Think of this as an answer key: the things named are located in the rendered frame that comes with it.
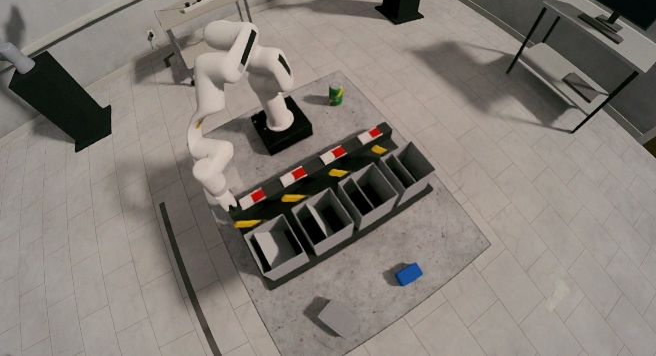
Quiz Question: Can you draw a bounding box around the green drink can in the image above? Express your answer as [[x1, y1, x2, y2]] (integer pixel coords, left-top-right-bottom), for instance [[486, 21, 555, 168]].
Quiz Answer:
[[329, 81, 343, 106]]

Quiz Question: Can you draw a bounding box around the blue plastic box with latch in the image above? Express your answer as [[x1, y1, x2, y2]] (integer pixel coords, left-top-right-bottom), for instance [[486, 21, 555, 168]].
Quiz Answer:
[[395, 262, 423, 287]]

